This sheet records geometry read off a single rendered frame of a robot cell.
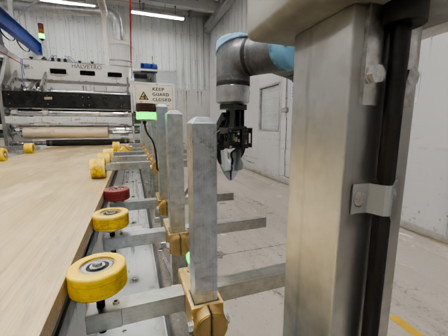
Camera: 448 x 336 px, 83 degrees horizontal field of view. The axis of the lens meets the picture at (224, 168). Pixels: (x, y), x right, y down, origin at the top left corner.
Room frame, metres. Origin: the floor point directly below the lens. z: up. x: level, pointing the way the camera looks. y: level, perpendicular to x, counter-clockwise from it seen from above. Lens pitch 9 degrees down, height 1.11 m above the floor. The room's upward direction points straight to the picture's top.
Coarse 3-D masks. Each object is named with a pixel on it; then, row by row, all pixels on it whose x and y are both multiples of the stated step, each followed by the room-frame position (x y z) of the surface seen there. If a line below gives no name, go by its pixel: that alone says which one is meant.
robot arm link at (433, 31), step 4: (440, 24) 0.54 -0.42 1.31; (444, 24) 0.53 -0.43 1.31; (428, 28) 0.55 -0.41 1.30; (432, 28) 0.54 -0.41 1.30; (436, 28) 0.54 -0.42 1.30; (440, 28) 0.54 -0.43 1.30; (444, 28) 0.54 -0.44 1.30; (424, 32) 0.55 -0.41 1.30; (428, 32) 0.55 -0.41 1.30; (432, 32) 0.55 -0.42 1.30; (436, 32) 0.55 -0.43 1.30; (440, 32) 0.55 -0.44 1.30; (444, 32) 0.55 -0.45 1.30; (424, 36) 0.56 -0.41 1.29; (428, 36) 0.56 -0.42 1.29; (432, 36) 0.56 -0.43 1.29; (288, 76) 0.69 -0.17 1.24; (292, 76) 0.69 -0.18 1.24; (292, 80) 0.75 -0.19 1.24
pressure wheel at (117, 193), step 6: (114, 186) 0.85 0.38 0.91; (120, 186) 0.85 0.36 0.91; (126, 186) 0.85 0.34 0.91; (108, 192) 0.78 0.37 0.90; (114, 192) 0.78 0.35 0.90; (120, 192) 0.79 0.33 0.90; (126, 192) 0.81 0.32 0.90; (108, 198) 0.78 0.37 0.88; (114, 198) 0.78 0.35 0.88; (120, 198) 0.79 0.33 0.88; (126, 198) 0.80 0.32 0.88
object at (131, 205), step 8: (224, 192) 0.95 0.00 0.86; (232, 192) 0.95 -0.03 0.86; (128, 200) 0.84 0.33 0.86; (136, 200) 0.84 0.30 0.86; (144, 200) 0.84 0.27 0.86; (152, 200) 0.84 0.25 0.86; (224, 200) 0.93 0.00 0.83; (128, 208) 0.82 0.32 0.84; (136, 208) 0.82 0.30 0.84; (144, 208) 0.83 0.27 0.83
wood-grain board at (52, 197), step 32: (32, 160) 1.58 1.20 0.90; (64, 160) 1.58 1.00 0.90; (0, 192) 0.79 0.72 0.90; (32, 192) 0.79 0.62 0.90; (64, 192) 0.79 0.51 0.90; (96, 192) 0.79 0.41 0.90; (0, 224) 0.52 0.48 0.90; (32, 224) 0.52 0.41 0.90; (64, 224) 0.52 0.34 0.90; (0, 256) 0.38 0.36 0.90; (32, 256) 0.38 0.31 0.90; (64, 256) 0.38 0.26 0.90; (0, 288) 0.30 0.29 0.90; (32, 288) 0.30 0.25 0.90; (64, 288) 0.32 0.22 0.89; (0, 320) 0.25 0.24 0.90; (32, 320) 0.25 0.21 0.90
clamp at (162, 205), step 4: (156, 192) 0.91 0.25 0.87; (156, 196) 0.86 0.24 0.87; (160, 200) 0.80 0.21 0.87; (164, 200) 0.81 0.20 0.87; (160, 204) 0.79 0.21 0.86; (164, 204) 0.79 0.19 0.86; (160, 208) 0.78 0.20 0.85; (164, 208) 0.79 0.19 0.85; (168, 208) 0.79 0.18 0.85; (160, 212) 0.78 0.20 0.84; (164, 212) 0.79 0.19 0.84; (168, 212) 0.79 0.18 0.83
